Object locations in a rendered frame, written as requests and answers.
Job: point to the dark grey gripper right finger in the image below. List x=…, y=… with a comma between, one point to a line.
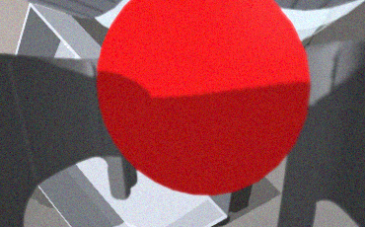
x=327, y=161

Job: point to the grey tray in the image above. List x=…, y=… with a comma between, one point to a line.
x=81, y=193

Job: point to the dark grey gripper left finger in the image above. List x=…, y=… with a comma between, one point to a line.
x=50, y=120

